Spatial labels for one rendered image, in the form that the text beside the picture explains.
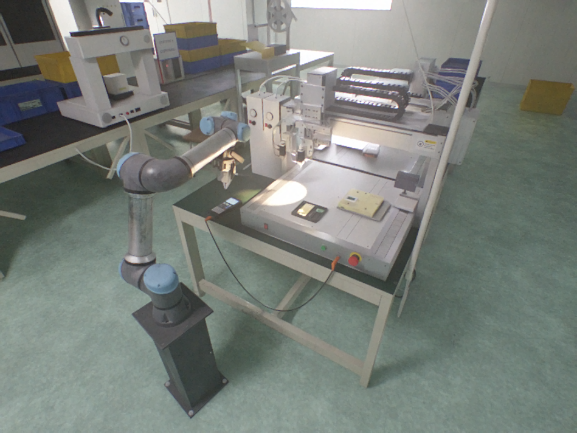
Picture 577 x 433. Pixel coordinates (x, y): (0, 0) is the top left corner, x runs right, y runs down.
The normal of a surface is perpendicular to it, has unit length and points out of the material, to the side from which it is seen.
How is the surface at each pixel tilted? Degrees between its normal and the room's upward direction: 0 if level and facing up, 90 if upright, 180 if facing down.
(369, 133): 90
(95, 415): 0
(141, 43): 90
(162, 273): 8
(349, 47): 90
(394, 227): 0
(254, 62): 90
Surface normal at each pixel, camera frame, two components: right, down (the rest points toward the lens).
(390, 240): 0.00, -0.81
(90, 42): 0.86, 0.30
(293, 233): -0.52, 0.50
